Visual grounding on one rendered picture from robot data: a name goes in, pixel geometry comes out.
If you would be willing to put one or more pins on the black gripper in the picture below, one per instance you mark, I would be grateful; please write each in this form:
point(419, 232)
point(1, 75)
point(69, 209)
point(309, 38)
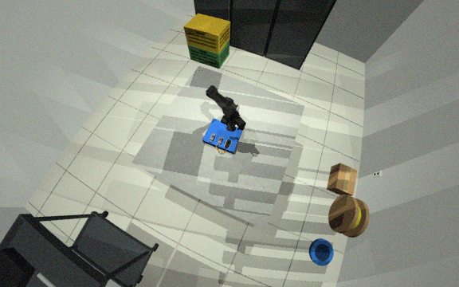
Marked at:
point(225, 121)

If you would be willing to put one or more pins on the blue flat plate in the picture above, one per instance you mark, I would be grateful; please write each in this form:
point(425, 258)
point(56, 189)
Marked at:
point(217, 134)

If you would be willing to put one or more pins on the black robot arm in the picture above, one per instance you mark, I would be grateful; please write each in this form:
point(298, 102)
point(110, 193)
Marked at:
point(228, 107)

